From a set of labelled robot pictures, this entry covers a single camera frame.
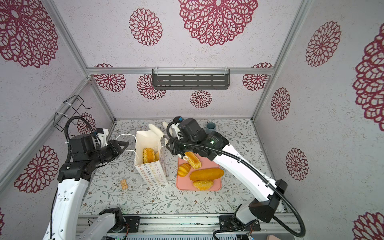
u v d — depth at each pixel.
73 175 0.46
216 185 0.85
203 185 0.81
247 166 0.41
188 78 0.96
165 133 0.50
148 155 0.85
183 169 0.89
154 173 0.75
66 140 0.49
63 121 0.76
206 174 0.85
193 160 0.93
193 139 0.47
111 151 0.60
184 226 0.74
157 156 0.91
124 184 0.85
